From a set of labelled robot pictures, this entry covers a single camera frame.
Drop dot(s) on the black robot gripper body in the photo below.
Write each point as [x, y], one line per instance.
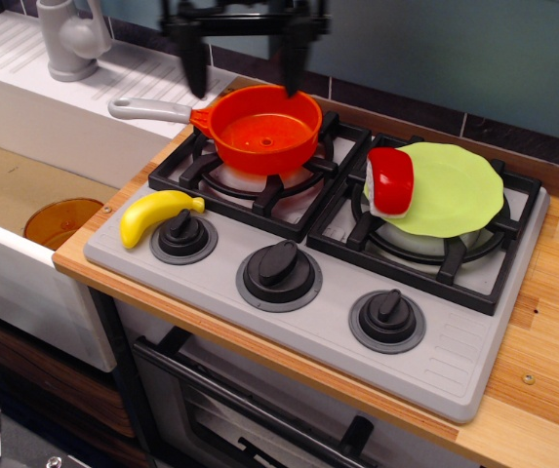
[243, 18]

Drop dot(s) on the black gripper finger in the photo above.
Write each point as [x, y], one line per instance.
[291, 53]
[193, 54]

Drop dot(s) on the red white toy sushi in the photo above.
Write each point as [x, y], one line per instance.
[389, 186]

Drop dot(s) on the grey toy faucet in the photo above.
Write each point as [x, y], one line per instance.
[73, 44]

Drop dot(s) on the black left burner grate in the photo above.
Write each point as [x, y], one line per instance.
[285, 205]

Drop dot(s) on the black burner grate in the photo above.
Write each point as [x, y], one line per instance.
[285, 205]
[471, 269]

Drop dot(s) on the yellow toy banana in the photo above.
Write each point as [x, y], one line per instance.
[153, 208]

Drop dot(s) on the white toy sink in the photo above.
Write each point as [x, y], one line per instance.
[57, 142]

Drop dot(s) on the black left stove knob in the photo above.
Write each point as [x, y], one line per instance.
[184, 239]

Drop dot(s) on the black stove knob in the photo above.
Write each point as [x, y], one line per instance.
[184, 239]
[279, 278]
[387, 322]

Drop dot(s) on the green toy plate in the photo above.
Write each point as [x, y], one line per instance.
[455, 191]

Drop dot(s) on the black right burner grate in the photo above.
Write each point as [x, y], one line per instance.
[471, 269]

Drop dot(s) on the black middle stove knob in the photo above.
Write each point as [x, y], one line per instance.
[279, 278]

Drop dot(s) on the grey toy stove top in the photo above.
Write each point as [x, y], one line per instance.
[446, 373]

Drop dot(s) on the black right stove knob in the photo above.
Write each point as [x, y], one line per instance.
[387, 322]

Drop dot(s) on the toy oven door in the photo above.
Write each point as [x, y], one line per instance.
[243, 427]

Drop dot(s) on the orange toy pot grey handle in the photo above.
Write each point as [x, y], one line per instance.
[259, 130]

